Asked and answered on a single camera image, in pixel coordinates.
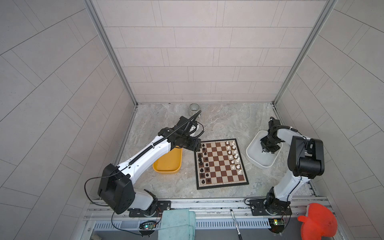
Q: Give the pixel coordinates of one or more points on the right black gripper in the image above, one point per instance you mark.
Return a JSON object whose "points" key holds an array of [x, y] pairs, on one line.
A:
{"points": [[266, 149]]}

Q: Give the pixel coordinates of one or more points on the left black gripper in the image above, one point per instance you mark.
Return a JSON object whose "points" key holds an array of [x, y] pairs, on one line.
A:
{"points": [[194, 144]]}

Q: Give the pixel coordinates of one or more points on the yellow plastic tray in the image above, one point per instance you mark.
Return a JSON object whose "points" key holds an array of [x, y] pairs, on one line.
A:
{"points": [[169, 163]]}

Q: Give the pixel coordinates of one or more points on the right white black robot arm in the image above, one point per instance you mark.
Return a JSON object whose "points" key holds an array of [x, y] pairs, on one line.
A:
{"points": [[306, 160]]}

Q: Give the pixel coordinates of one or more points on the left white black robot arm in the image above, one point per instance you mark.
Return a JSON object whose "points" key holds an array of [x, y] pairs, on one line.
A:
{"points": [[116, 187]]}

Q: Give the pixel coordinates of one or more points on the black chess pieces on board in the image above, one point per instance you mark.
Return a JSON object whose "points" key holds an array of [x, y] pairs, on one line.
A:
{"points": [[203, 166]]}

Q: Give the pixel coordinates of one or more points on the white chess pieces on board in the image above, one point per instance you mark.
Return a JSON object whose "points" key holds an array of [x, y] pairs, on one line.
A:
{"points": [[234, 162]]}

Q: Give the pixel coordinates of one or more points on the white plastic tray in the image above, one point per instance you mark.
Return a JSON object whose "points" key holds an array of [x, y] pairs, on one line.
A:
{"points": [[259, 157]]}

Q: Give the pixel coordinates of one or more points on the white ribbed ceramic cup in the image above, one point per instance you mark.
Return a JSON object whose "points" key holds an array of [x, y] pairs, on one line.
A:
{"points": [[194, 108]]}

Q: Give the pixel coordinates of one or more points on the brown white chessboard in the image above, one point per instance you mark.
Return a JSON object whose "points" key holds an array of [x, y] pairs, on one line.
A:
{"points": [[220, 175]]}

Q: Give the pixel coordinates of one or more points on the black pen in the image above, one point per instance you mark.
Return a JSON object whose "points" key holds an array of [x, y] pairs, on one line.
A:
{"points": [[236, 224]]}

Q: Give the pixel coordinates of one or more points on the green cloth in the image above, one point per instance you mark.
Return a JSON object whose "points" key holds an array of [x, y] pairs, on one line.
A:
{"points": [[177, 225]]}

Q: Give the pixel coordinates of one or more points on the red plastic funnel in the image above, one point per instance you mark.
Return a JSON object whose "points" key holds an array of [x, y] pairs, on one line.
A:
{"points": [[318, 222]]}

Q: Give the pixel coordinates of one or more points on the aluminium rail frame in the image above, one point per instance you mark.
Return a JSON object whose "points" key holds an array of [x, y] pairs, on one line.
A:
{"points": [[211, 213]]}

